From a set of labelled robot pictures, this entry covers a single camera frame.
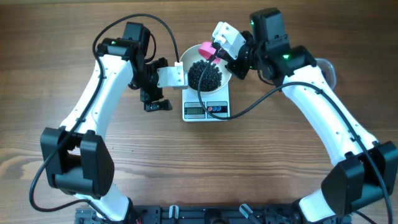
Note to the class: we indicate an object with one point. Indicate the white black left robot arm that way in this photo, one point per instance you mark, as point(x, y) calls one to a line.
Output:
point(76, 159)

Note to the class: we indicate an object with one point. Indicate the white digital kitchen scale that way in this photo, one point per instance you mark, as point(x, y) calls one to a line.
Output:
point(216, 103)

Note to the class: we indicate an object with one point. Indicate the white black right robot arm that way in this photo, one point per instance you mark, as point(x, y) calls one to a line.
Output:
point(364, 170)

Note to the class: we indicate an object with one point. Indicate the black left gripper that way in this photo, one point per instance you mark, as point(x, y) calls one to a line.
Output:
point(157, 94)

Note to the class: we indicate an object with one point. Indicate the white bowl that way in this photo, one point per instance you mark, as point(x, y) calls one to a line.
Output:
point(192, 55)

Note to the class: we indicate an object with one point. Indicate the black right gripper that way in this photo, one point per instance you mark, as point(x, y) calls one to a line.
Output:
point(234, 66)

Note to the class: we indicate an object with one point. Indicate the pink scoop blue handle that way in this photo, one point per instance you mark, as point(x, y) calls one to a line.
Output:
point(206, 50)

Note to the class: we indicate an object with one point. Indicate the clear container of black beans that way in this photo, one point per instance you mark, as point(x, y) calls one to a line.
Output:
point(328, 71)

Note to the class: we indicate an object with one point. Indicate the black beans in bowl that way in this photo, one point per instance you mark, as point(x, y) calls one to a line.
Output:
point(211, 79)

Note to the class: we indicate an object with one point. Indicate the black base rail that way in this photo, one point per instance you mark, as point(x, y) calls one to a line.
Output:
point(268, 214)

